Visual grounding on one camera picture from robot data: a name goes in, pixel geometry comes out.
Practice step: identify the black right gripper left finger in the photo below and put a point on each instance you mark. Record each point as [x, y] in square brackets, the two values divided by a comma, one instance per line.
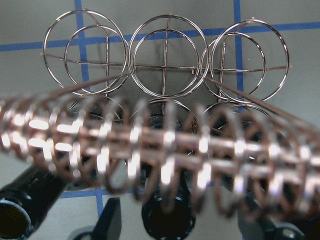
[109, 224]

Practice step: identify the dark wine bottle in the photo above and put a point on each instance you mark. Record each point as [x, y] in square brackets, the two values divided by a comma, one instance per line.
[26, 201]
[272, 160]
[159, 183]

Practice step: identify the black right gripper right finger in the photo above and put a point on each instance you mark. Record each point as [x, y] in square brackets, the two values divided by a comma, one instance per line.
[254, 224]

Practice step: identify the copper wire wine rack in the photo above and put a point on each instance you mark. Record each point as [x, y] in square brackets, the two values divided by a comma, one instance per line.
[115, 132]

